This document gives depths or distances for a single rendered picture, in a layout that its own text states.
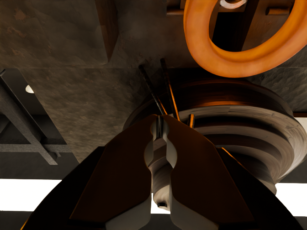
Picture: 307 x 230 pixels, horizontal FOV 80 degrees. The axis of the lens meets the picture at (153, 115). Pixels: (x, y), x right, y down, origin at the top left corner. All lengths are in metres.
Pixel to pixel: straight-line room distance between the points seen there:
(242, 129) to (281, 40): 0.16
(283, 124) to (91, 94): 0.46
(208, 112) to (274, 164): 0.21
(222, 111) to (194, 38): 0.14
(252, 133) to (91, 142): 0.55
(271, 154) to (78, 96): 0.49
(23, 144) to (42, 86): 5.88
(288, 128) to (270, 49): 0.18
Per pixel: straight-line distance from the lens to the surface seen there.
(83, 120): 0.64
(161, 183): 0.42
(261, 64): 0.34
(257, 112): 0.39
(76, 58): 0.29
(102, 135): 0.69
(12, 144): 6.63
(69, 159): 8.76
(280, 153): 0.50
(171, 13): 0.34
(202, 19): 0.28
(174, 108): 0.32
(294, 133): 0.48
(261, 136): 0.42
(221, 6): 0.40
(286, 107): 0.51
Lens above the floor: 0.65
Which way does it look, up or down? 48 degrees up
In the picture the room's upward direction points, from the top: 179 degrees clockwise
